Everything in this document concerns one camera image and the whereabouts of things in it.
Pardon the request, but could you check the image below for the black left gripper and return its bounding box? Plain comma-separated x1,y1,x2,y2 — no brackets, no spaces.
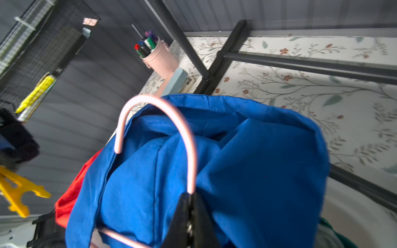
1,108,40,169

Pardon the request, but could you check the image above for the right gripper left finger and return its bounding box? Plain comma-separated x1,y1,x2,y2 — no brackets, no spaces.
161,193,191,248

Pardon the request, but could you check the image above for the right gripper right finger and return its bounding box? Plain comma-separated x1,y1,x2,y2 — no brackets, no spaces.
191,193,221,248

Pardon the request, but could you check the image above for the yellow clothespin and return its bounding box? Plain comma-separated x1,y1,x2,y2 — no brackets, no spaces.
1,166,52,218

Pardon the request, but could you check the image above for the red white blue jacket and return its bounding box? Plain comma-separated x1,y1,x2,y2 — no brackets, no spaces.
65,94,330,248

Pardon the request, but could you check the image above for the pink wire hanger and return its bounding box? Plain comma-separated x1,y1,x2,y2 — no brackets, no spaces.
114,95,198,248

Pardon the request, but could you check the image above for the green jacket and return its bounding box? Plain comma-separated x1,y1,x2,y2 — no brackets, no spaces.
313,218,358,248

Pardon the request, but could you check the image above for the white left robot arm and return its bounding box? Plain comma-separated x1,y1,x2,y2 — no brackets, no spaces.
1,108,65,248

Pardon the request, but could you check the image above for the pink eraser block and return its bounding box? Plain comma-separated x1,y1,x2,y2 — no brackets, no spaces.
154,73,173,97

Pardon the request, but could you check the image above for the light blue eraser block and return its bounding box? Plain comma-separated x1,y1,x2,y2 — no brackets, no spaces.
161,68,188,96

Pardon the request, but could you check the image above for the pink pen cup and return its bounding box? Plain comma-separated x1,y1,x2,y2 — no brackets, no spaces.
131,24,179,80

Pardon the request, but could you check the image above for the black clothes rack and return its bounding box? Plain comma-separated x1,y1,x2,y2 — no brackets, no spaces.
145,1,397,213

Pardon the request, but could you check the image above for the white plastic basket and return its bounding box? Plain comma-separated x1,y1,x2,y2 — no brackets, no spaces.
322,178,397,248

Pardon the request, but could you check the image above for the black wire wall basket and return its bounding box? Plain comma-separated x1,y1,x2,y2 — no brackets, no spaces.
1,1,100,123

